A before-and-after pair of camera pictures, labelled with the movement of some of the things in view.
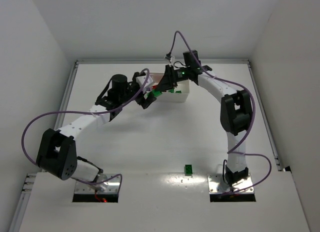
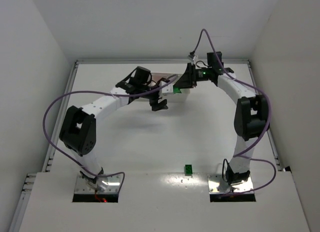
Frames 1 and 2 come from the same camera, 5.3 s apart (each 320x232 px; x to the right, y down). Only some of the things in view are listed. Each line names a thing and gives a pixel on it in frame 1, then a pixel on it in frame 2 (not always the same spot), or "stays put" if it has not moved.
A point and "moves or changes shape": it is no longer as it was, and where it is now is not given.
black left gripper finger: x=150 y=98 -> x=160 y=105
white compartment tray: x=178 y=93 stays put
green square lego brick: x=188 y=170 stays put
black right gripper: x=166 y=79 -> x=189 y=75
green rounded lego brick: x=156 y=92 moves or changes shape
